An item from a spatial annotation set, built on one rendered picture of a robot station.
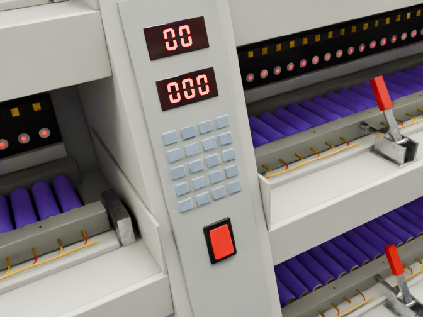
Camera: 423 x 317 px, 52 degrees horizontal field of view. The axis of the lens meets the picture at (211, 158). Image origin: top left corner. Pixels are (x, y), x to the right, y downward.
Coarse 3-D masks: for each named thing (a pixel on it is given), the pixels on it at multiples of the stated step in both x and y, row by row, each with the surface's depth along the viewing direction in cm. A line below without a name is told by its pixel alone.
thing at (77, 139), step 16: (368, 16) 63; (304, 32) 59; (32, 96) 46; (64, 96) 47; (272, 96) 59; (64, 112) 48; (80, 112) 48; (64, 128) 48; (80, 128) 49; (64, 144) 48; (80, 144) 49; (80, 160) 49; (96, 160) 50; (0, 176) 46
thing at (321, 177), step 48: (240, 48) 52; (288, 48) 55; (336, 48) 59; (384, 48) 63; (288, 96) 56; (336, 96) 56; (384, 96) 45; (288, 144) 45; (336, 144) 49; (384, 144) 46; (288, 192) 42; (336, 192) 42; (384, 192) 44; (288, 240) 40
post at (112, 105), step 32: (224, 0) 32; (224, 32) 32; (128, 64) 30; (96, 96) 38; (128, 96) 30; (96, 128) 44; (128, 128) 31; (128, 160) 34; (160, 192) 32; (256, 192) 36; (160, 224) 33; (256, 224) 37
